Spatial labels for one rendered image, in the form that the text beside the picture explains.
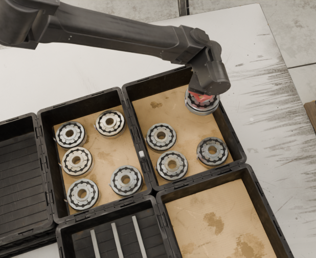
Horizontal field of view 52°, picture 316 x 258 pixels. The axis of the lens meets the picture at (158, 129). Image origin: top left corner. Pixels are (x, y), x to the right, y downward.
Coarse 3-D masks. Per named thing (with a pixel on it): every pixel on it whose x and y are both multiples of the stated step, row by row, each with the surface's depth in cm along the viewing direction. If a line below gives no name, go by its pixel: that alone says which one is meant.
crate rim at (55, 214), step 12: (84, 96) 112; (96, 96) 112; (120, 96) 110; (48, 108) 111; (132, 132) 104; (48, 156) 103; (48, 168) 102; (144, 168) 99; (48, 180) 99; (144, 192) 95; (108, 204) 95; (72, 216) 94
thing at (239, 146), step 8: (168, 72) 113; (176, 72) 114; (136, 80) 113; (144, 80) 113; (128, 104) 110; (224, 112) 105; (224, 120) 104; (136, 128) 106; (232, 128) 102; (136, 136) 104; (232, 136) 101; (240, 144) 100; (144, 152) 101; (240, 152) 99; (144, 160) 100; (240, 160) 97; (216, 168) 97; (224, 168) 97; (152, 176) 97; (192, 176) 96; (200, 176) 96; (152, 184) 96; (168, 184) 96; (176, 184) 96
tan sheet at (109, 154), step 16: (128, 128) 116; (96, 144) 114; (112, 144) 114; (128, 144) 113; (96, 160) 112; (112, 160) 111; (128, 160) 111; (64, 176) 110; (96, 176) 109; (112, 192) 106
